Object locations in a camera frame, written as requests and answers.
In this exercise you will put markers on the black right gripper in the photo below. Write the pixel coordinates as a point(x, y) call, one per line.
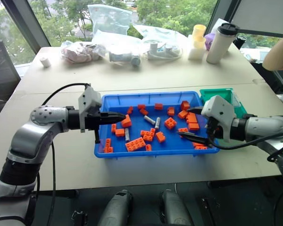
point(214, 129)

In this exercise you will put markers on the blue plastic tray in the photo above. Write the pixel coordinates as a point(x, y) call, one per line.
point(132, 101)

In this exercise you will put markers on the dark office chair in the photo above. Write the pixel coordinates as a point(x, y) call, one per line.
point(2, 77)

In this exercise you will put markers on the white box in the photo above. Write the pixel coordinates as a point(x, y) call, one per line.
point(195, 54)

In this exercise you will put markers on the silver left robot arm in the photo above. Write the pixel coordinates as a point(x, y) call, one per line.
point(26, 136)

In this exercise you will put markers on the green plastic box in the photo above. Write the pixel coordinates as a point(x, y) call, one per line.
point(214, 93)

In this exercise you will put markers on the white plastic cylinder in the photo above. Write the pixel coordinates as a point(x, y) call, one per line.
point(127, 135)
point(149, 120)
point(157, 123)

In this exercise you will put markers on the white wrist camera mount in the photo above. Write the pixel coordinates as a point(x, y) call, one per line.
point(89, 99)
point(220, 110)

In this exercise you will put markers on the plastic bag with pink contents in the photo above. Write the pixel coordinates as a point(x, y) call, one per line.
point(77, 53)

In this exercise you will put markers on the plastic bag with grey device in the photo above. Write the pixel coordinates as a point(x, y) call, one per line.
point(122, 55)

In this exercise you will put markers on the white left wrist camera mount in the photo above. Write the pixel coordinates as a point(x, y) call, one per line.
point(89, 99)

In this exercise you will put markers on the black round object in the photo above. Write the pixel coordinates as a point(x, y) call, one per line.
point(240, 41)

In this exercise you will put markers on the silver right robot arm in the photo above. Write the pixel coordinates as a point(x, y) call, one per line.
point(261, 124)

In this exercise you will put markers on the purple object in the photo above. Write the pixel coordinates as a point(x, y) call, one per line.
point(209, 41)

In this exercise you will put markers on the person's bare forearm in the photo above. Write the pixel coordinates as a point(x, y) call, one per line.
point(279, 54)

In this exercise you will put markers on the grey panel with black frame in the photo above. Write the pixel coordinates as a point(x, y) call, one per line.
point(261, 14)

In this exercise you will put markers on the black table crossbar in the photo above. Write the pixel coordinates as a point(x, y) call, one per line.
point(245, 181)

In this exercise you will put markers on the dark window pillar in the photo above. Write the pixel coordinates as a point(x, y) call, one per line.
point(218, 11)
point(26, 21)

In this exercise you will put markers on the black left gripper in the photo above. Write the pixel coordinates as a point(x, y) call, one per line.
point(94, 120)

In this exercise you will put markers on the white tumbler with black lid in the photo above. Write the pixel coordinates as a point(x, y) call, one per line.
point(218, 44)

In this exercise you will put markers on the grey robot leg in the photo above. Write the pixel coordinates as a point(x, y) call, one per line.
point(116, 209)
point(174, 209)

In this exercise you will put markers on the yellow stacked cups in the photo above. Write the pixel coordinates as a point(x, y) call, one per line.
point(199, 35)

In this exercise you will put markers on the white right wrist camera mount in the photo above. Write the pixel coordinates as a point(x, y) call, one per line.
point(220, 110)

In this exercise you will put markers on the small white roll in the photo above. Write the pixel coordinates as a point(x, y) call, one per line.
point(45, 62)

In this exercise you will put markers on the orange 2x4 LEGO brick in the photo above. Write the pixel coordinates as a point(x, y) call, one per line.
point(135, 144)

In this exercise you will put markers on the empty clear plastic bag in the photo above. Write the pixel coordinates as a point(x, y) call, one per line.
point(110, 18)

